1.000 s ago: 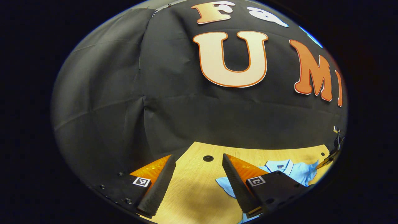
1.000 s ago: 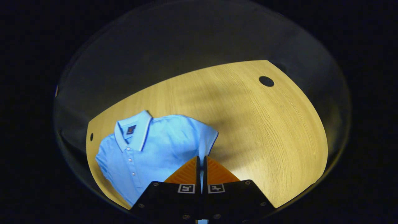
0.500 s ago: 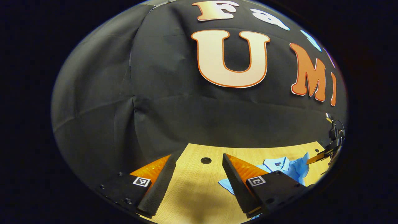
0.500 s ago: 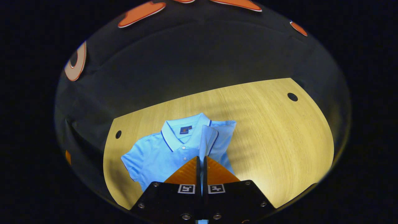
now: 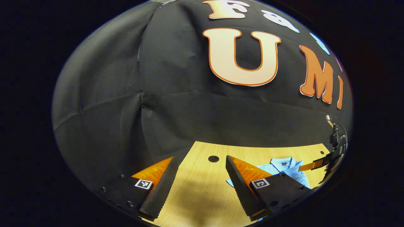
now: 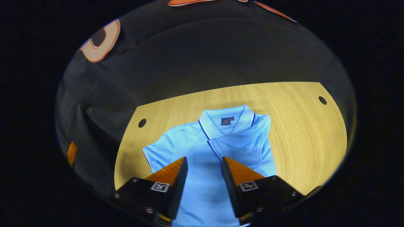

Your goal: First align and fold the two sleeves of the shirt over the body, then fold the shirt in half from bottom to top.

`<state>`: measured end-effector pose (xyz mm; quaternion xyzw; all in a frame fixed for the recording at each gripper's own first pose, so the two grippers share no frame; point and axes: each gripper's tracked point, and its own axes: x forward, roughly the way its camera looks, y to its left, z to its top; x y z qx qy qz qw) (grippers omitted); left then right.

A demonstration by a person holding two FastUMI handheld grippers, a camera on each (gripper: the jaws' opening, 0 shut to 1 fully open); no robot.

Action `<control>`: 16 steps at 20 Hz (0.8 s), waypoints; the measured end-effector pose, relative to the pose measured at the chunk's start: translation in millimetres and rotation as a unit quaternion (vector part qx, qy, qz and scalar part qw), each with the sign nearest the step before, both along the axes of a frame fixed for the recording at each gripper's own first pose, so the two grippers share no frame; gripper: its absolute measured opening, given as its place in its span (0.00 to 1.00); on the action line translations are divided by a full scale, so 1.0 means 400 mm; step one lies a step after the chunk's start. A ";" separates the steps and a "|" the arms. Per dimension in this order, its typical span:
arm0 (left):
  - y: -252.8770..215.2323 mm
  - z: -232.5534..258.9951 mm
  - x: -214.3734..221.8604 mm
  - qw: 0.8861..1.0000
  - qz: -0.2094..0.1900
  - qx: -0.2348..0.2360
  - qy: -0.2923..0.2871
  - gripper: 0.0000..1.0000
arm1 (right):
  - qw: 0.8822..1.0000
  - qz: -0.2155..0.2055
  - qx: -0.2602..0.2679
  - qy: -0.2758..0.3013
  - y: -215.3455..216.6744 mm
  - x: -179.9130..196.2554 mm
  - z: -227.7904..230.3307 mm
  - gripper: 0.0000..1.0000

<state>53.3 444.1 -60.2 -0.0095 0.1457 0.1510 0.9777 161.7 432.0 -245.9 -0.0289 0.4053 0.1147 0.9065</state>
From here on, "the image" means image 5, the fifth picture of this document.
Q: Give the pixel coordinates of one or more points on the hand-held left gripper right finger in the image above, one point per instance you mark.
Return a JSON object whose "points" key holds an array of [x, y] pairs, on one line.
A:
{"points": [[240, 186]]}

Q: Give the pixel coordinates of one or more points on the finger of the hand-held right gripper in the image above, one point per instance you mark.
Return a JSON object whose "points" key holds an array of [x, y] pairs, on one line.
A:
{"points": [[315, 165]]}

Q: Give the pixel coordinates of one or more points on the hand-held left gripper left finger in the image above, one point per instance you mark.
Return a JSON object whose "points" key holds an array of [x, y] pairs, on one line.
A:
{"points": [[161, 190]]}

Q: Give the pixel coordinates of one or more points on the light blue T-shirt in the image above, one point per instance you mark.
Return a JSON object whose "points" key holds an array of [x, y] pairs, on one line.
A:
{"points": [[284, 170]]}

